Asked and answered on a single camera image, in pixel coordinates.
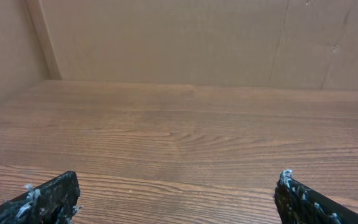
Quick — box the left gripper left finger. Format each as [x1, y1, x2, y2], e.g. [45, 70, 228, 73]
[0, 171, 81, 224]

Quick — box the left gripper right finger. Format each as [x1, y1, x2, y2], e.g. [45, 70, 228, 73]
[273, 169, 358, 224]

